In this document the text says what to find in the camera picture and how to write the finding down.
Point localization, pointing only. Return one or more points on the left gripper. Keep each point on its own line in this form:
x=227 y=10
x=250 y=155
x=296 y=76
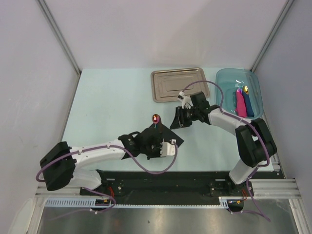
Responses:
x=158 y=153

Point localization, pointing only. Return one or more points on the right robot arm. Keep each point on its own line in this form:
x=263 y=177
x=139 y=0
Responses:
x=254 y=140

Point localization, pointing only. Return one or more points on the white cable duct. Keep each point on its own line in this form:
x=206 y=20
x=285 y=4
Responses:
x=99 y=203

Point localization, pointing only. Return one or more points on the black paper napkin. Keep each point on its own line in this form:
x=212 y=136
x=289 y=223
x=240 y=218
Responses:
x=174 y=137

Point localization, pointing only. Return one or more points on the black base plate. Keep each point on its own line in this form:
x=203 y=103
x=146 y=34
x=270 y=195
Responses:
x=171 y=188

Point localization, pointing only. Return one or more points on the aluminium frame rail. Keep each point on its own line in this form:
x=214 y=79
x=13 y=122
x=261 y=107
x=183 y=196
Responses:
x=43 y=6

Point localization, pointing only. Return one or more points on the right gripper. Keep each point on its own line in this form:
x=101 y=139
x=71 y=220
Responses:
x=185 y=123

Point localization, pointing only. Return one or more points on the blue rolled napkin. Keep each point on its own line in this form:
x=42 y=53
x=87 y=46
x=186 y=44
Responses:
x=245 y=93

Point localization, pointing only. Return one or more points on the iridescent spoon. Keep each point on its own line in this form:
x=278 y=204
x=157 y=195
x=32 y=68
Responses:
x=156 y=121

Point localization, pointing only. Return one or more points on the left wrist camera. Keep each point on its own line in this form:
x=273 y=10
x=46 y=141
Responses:
x=168 y=148

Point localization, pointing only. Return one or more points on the silver metal tray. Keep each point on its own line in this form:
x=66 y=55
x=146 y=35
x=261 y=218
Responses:
x=167 y=84

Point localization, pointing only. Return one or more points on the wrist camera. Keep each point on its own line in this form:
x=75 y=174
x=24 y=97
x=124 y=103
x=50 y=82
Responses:
x=184 y=99
x=168 y=148

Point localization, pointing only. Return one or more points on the blue plastic bin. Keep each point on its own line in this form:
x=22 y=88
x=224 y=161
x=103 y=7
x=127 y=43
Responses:
x=228 y=80

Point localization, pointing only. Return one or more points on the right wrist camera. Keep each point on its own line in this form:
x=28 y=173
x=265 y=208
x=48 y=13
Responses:
x=184 y=99

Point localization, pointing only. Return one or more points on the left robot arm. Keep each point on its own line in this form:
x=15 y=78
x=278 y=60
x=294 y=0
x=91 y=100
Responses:
x=63 y=164

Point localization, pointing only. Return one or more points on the pink rolled napkin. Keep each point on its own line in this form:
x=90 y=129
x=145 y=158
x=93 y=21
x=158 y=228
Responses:
x=240 y=104

